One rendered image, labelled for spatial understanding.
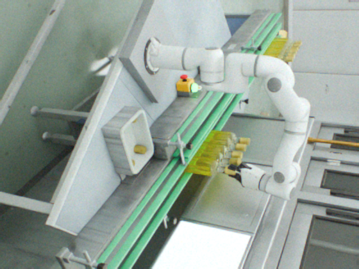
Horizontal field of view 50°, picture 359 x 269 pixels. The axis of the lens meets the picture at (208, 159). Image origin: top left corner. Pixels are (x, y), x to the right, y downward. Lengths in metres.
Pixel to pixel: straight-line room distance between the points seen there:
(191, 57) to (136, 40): 0.22
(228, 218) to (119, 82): 0.72
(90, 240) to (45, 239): 0.45
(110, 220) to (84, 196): 0.13
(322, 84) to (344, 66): 0.55
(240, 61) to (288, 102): 0.26
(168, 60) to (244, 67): 0.32
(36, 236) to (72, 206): 0.49
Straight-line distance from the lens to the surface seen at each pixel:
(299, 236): 1.63
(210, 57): 1.54
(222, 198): 1.74
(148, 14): 1.66
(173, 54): 1.61
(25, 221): 2.02
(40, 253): 1.82
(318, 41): 7.71
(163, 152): 1.69
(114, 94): 1.56
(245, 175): 1.62
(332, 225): 1.69
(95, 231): 1.48
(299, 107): 1.39
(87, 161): 1.47
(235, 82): 1.52
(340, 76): 7.93
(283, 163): 1.46
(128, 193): 1.59
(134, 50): 1.57
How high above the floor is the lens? 1.67
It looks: 22 degrees down
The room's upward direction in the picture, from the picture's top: 99 degrees clockwise
